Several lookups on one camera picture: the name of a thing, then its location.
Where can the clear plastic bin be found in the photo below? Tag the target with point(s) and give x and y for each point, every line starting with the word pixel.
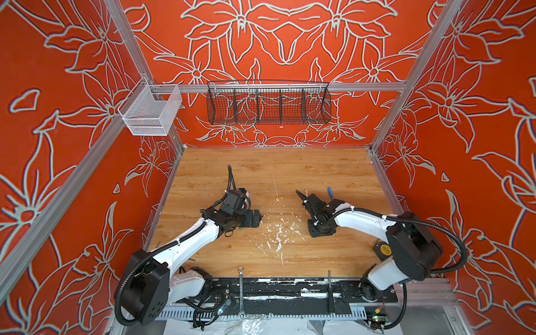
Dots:
pixel 150 110

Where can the silver wrench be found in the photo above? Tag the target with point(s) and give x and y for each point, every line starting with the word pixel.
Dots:
pixel 241 292

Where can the yellow black tape measure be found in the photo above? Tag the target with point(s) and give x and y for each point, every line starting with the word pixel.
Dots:
pixel 382 250

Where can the black mounting base plate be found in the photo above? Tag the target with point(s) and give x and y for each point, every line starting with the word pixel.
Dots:
pixel 295 295

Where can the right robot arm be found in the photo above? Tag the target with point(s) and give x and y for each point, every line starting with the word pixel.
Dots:
pixel 414 249

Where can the black wire basket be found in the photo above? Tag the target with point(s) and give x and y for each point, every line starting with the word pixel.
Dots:
pixel 268 102

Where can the grey slotted cable duct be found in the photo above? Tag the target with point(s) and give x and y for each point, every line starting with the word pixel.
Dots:
pixel 184 313

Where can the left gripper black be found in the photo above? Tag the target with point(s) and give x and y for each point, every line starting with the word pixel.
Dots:
pixel 256 217

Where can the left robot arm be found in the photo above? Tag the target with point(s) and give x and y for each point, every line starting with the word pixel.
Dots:
pixel 154 279

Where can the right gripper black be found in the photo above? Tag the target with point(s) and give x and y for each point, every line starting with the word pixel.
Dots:
pixel 314 234

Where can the black clamp bar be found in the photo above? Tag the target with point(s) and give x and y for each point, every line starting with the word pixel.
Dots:
pixel 330 294

